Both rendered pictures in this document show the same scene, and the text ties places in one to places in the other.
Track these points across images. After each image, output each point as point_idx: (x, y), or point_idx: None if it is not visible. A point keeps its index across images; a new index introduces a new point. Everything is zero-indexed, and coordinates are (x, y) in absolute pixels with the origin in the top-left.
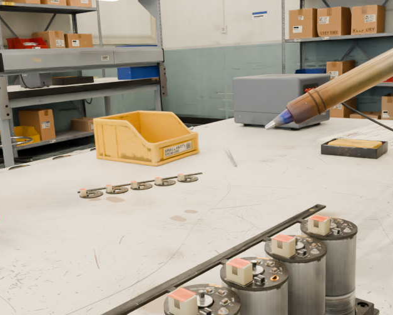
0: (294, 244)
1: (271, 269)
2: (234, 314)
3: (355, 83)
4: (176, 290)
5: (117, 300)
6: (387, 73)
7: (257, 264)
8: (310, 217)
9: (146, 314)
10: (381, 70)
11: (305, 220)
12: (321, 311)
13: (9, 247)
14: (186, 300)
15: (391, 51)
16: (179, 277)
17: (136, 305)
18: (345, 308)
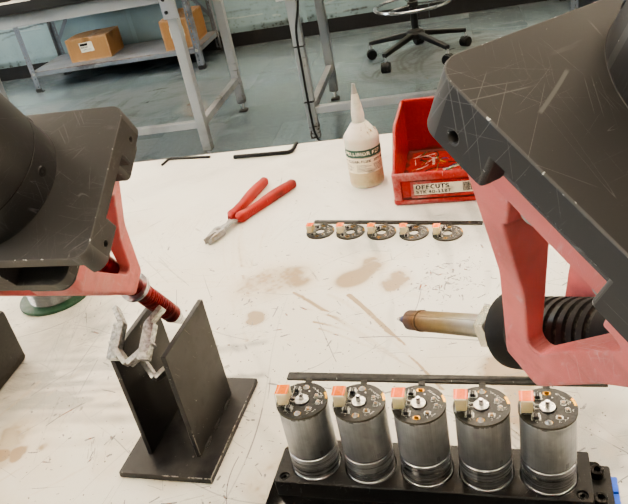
0: (464, 403)
1: (429, 410)
2: (356, 421)
3: (431, 326)
4: (340, 386)
5: (478, 348)
6: (449, 332)
7: (429, 400)
8: (522, 390)
9: (479, 374)
10: (444, 328)
11: (546, 389)
12: (484, 466)
13: (479, 240)
14: (333, 395)
15: (456, 316)
16: (380, 376)
17: (334, 379)
18: (538, 482)
